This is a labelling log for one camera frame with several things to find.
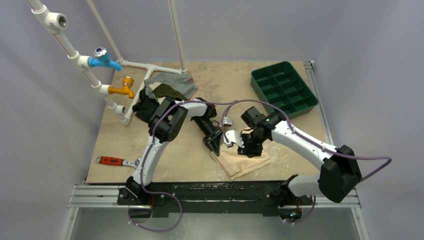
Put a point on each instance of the orange tap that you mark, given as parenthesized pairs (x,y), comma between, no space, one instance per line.
(125,90)

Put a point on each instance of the dark green underwear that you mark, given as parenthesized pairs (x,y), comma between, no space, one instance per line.
(161,90)

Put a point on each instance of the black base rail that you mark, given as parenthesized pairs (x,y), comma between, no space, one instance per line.
(269,198)

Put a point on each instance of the striped grey underwear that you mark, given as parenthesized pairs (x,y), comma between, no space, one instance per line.
(183,84)

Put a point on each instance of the adjustable wrench red handle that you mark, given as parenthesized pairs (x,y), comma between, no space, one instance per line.
(114,161)

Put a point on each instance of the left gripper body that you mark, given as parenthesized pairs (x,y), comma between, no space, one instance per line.
(205,126)

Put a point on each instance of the blue tap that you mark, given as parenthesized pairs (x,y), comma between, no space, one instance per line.
(102,59)

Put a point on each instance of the beige underwear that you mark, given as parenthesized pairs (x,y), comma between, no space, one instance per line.
(235,165)

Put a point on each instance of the black underwear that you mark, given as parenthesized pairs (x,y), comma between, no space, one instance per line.
(146,107)

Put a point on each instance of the white PVC pipe frame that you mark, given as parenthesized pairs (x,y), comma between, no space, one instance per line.
(118,100)

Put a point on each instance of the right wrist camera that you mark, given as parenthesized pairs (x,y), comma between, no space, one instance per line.
(232,137)

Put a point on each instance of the green compartment tray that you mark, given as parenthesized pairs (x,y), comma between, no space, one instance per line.
(282,86)

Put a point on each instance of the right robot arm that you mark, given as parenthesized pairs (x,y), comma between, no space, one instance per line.
(338,169)

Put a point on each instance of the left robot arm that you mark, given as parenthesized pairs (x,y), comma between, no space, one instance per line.
(164,126)

